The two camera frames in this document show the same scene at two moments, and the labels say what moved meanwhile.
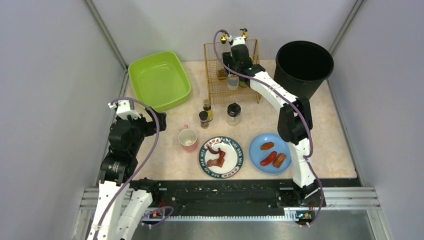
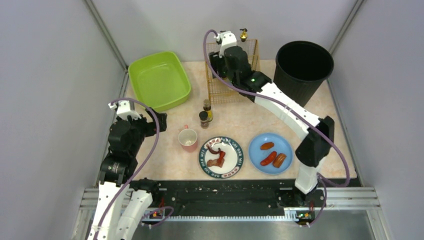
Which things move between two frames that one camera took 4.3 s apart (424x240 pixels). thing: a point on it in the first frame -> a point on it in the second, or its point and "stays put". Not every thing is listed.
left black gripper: x=154 y=120 stays put
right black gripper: x=228 y=59 -> x=214 y=62
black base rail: x=238 y=199 stays put
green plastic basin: x=159 y=80 stays put
